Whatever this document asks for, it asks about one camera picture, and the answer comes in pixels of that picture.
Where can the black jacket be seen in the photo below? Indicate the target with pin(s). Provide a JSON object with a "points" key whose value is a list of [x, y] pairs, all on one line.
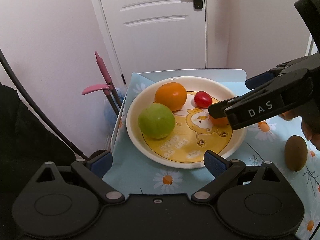
{"points": [[25, 145]]}

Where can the brown kiwi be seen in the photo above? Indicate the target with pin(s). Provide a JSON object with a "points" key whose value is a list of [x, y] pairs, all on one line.
{"points": [[296, 153]]}

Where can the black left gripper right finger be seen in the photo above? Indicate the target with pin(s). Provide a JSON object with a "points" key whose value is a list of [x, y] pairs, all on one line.
{"points": [[224, 172]]}

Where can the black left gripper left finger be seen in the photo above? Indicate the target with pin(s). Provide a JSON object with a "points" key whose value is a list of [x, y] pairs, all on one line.
{"points": [[91, 172]]}

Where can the large green apple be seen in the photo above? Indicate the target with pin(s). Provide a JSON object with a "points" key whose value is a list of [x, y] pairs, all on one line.
{"points": [[156, 121]]}

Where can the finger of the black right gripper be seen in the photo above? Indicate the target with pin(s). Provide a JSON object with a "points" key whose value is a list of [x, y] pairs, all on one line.
{"points": [[265, 77], [217, 110]]}

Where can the cream cartoon plate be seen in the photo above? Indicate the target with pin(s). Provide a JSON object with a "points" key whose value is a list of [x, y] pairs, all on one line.
{"points": [[193, 134]]}

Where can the small tangerine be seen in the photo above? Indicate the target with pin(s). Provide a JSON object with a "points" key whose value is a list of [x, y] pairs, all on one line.
{"points": [[220, 122]]}

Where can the blue daisy tablecloth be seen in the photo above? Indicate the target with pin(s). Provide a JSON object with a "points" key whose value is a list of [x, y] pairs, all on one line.
{"points": [[133, 172]]}

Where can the pink broom handle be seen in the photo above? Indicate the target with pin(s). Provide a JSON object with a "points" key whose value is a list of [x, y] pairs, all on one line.
{"points": [[116, 105]]}

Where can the large orange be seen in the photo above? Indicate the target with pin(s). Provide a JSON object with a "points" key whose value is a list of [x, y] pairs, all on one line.
{"points": [[173, 95]]}

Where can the white door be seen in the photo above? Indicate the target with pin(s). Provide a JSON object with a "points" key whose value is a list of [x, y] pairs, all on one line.
{"points": [[153, 35]]}

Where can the red plum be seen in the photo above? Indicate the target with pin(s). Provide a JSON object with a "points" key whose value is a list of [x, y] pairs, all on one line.
{"points": [[203, 99]]}

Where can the pink dustpan handle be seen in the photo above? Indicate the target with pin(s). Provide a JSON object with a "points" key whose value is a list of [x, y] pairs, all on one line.
{"points": [[97, 87]]}

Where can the person right hand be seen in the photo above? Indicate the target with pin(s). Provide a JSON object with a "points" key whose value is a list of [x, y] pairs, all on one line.
{"points": [[310, 135]]}

